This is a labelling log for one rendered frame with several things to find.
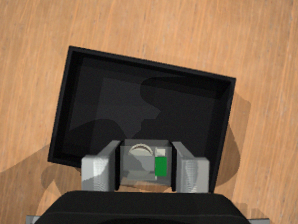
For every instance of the black rectangular tray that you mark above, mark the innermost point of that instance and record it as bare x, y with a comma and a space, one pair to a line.
106, 96

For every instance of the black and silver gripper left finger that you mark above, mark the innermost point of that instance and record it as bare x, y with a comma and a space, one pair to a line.
102, 172

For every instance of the grey relay with green button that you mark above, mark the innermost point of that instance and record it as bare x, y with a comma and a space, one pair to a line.
145, 162

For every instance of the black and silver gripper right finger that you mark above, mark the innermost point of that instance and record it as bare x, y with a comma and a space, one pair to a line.
189, 174

